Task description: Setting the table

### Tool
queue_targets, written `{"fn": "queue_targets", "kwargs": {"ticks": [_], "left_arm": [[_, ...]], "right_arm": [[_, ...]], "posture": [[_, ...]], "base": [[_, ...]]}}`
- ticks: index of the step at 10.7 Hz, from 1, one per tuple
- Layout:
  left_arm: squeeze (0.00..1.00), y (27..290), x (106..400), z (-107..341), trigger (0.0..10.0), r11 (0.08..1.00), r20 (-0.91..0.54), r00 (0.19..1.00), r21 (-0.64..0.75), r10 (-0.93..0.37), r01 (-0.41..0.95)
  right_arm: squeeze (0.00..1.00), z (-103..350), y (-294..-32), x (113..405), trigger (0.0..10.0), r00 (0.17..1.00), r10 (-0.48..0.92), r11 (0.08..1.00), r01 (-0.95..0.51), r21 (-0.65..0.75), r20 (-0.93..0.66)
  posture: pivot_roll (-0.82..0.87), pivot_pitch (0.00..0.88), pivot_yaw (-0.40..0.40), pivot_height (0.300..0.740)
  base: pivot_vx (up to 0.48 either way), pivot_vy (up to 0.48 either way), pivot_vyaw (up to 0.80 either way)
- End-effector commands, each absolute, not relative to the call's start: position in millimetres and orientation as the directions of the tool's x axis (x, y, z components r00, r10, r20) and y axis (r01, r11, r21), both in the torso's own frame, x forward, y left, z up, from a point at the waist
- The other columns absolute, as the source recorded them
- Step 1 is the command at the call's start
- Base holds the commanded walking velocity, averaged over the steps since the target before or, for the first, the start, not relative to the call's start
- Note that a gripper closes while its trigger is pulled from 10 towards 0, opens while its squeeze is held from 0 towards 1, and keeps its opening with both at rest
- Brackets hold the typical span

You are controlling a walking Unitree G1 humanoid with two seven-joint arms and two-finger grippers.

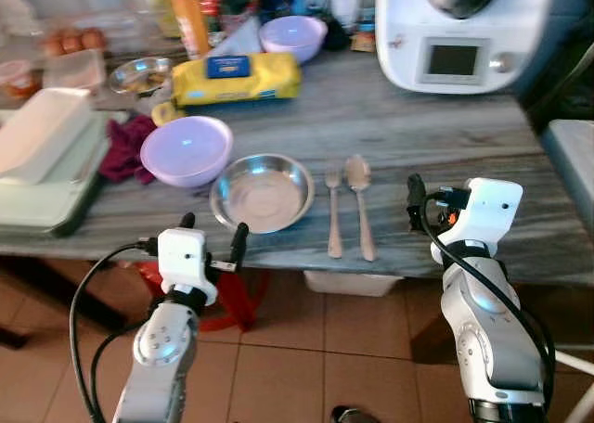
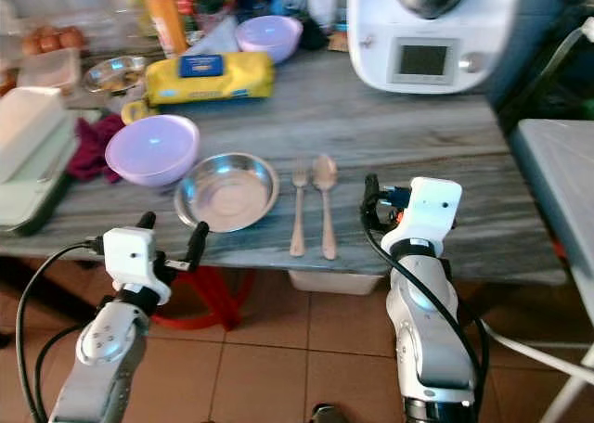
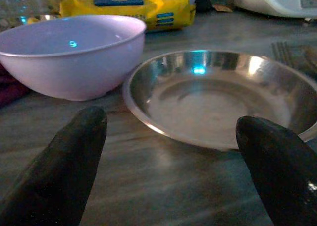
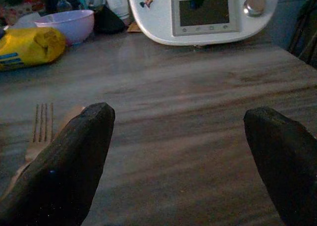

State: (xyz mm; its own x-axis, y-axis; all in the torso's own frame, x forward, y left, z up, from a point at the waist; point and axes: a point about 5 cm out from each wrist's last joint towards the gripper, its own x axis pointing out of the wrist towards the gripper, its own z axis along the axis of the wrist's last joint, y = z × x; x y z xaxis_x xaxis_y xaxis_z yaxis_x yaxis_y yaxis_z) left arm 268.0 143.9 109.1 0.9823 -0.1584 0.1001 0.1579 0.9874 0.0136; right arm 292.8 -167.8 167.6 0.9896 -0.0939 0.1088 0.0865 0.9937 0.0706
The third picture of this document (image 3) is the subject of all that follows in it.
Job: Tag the dark red cloth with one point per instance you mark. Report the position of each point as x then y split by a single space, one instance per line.
10 89

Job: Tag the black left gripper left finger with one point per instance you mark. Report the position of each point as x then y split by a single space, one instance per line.
62 166

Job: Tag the flat blue box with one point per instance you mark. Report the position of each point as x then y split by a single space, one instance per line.
116 0

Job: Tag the yellow plastic package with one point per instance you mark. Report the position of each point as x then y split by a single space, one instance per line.
168 8

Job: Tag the clear glass jar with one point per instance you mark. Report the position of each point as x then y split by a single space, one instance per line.
19 3

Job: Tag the white kitchen appliance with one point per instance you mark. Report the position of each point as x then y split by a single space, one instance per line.
272 0

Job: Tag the brown cardboard piece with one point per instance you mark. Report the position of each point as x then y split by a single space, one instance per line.
223 8

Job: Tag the black bag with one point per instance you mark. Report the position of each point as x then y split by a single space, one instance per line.
204 0

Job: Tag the round steel plate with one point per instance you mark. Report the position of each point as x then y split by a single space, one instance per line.
210 107

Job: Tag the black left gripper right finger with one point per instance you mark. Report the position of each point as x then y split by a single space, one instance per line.
280 166

